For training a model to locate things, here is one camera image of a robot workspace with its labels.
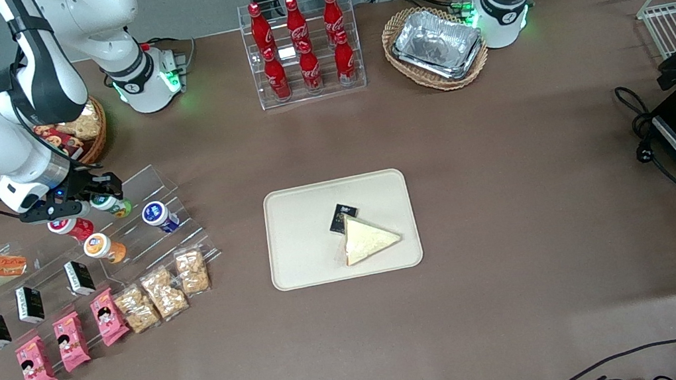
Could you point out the wicker basket with snacks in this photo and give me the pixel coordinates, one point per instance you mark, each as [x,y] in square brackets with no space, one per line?
[87,128]

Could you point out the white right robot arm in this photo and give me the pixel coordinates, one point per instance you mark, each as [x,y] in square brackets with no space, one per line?
[39,74]

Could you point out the wicker basket with foil containers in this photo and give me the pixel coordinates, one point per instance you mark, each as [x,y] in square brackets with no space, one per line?
[449,83]

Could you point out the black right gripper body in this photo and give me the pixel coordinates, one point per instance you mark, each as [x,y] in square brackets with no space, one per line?
[83,182]

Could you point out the clear nut snack bag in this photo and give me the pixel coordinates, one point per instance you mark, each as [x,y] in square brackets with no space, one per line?
[136,308]
[164,292]
[193,271]

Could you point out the green gum bottle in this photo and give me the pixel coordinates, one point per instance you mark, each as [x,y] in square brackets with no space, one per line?
[114,206]

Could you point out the red cola bottle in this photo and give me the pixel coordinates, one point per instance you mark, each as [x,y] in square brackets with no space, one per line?
[310,68]
[261,27]
[296,20]
[277,77]
[332,13]
[345,60]

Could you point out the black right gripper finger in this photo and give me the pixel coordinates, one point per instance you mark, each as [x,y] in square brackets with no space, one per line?
[112,183]
[89,206]

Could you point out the clear acrylic stepped shelf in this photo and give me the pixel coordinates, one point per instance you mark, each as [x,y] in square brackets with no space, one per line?
[178,197]

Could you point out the pink snack packet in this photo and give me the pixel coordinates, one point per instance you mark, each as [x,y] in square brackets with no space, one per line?
[71,341]
[109,317]
[36,366]

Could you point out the clear acrylic bottle rack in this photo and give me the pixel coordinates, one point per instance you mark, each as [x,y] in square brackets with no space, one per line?
[330,94]

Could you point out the stacked aluminium foil containers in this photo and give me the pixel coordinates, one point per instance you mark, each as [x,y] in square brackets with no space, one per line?
[437,44]

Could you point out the blue gum bottle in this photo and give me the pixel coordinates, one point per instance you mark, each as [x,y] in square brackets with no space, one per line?
[158,216]

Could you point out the red gum bottle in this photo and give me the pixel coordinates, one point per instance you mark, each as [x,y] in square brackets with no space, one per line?
[74,228]

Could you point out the cream plastic tray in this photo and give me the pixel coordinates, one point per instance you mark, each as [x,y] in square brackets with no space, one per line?
[305,242]

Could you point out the orange gum bottle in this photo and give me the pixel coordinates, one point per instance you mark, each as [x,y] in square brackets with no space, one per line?
[102,246]

